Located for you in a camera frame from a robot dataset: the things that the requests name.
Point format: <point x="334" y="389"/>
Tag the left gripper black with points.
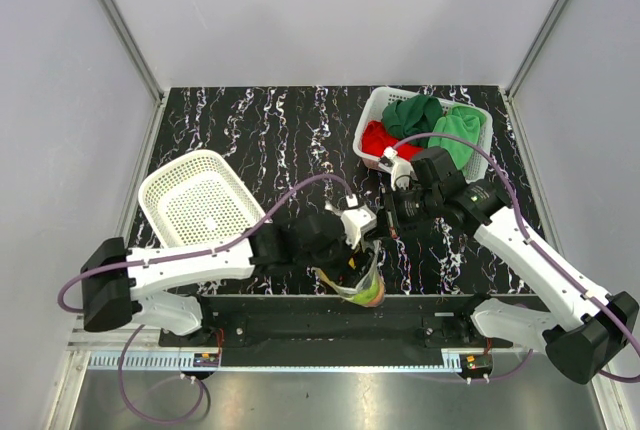
<point x="345" y="275"/>

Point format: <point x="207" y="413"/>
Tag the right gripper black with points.
<point x="395" y="211"/>

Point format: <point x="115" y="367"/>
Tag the polka dot zip bag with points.
<point x="361" y="273"/>

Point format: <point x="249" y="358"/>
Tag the green fake apple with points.
<point x="370" y="297"/>

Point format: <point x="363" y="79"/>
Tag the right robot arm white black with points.
<point x="583" y="326"/>

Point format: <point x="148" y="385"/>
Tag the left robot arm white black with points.
<point x="122" y="286"/>

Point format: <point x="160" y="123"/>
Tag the red cloth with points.
<point x="375" y="140"/>

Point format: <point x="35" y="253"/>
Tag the dark green cloth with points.
<point x="416" y="115"/>

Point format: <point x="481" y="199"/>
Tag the light green cloth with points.
<point x="463" y="122"/>

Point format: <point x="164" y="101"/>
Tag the white rectangular slotted basket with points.
<point x="382" y="96"/>

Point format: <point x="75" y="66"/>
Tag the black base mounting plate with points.
<point x="328" y="333"/>

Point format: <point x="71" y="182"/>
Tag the white perforated oval basket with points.
<point x="195" y="199"/>

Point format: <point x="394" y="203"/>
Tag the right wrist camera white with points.
<point x="400" y="170"/>

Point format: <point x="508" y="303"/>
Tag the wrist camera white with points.
<point x="357" y="220"/>
<point x="400" y="170"/>

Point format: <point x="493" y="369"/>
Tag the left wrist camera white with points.
<point x="357" y="220"/>

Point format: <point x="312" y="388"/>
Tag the aluminium frame rail front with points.
<point x="79" y="338"/>

